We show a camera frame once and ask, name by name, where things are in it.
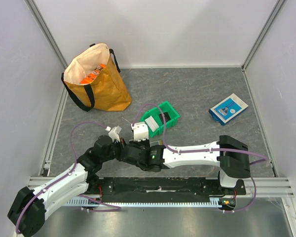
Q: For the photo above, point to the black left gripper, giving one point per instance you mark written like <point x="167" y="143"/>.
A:
<point x="119" y="144"/>

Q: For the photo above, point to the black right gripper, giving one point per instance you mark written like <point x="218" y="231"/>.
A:
<point x="129" y="153"/>

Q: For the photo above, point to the green plastic bin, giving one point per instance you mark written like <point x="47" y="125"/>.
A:
<point x="154" y="112"/>

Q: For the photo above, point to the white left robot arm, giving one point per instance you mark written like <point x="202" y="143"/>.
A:
<point x="32" y="207"/>

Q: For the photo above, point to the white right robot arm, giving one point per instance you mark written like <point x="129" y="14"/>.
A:
<point x="229" y="154"/>

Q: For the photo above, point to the white card stack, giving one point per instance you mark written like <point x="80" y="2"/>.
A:
<point x="152" y="124"/>

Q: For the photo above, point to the small black device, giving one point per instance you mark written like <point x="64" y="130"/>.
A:
<point x="165" y="116"/>

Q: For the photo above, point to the brown tote bag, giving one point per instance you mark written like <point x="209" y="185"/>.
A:
<point x="107" y="92"/>

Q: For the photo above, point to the orange snack packet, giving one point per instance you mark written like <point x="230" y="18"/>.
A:
<point x="90" y="78"/>

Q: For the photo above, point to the blue white box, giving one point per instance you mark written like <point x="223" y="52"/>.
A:
<point x="228" y="109"/>

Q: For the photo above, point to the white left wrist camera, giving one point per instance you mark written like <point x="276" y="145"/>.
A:
<point x="113" y="133"/>

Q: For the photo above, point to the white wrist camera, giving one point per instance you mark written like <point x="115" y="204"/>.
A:
<point x="113" y="133"/>
<point x="140" y="131"/>

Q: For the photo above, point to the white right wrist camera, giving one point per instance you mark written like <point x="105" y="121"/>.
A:
<point x="140" y="131"/>

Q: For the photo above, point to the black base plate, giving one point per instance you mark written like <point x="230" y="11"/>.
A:
<point x="202" y="185"/>

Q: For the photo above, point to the white slotted cable duct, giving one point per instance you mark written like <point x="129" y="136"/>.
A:
<point x="212" y="202"/>

